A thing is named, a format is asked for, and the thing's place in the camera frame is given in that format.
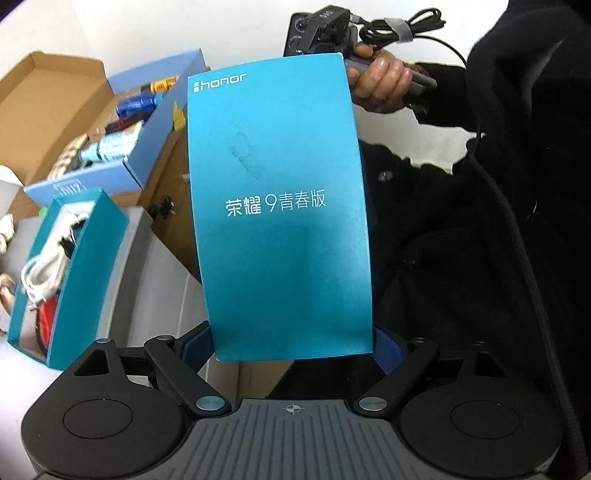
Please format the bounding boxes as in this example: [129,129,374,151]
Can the person's right forearm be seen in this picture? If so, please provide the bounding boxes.
[405,62,476,126]

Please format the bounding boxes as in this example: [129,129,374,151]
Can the group of batteries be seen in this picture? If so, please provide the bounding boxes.
[46,76,180,178]

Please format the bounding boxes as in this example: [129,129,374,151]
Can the brown cardboard box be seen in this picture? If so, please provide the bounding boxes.
[0,52,117,186]

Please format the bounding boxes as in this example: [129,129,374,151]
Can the person's right hand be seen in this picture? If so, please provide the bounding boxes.
[346,51,413,114]

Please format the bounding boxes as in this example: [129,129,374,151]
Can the white cable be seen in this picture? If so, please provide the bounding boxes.
[20,210,81,308]

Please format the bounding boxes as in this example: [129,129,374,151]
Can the blue box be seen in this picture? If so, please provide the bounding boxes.
[23,48,209,206]

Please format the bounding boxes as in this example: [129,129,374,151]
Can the white object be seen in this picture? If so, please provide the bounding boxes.
[0,165,25,200]

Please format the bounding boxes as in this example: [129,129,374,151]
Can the person's black clothing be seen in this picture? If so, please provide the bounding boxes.
[270,0,591,407]

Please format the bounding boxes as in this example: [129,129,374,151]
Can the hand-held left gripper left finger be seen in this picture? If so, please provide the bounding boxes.
[61,322,232,414]

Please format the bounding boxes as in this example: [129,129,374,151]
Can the beige rope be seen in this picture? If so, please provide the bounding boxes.
[0,215,20,321]

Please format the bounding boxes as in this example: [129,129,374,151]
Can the black bundled cable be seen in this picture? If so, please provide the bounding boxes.
[358,0,468,68]

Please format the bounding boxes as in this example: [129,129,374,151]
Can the red packet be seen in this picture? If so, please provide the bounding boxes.
[34,295,58,354]

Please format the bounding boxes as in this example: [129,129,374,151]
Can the grey desktop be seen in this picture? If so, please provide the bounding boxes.
[55,205,211,370]

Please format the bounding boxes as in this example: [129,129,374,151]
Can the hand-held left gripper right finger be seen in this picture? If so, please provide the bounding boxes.
[352,326,509,414]

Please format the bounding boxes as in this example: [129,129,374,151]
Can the teal phone box base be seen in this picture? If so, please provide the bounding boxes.
[6,188,131,371]

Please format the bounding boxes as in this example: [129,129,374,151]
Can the teal phone box lid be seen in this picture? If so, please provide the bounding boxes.
[187,52,376,362]

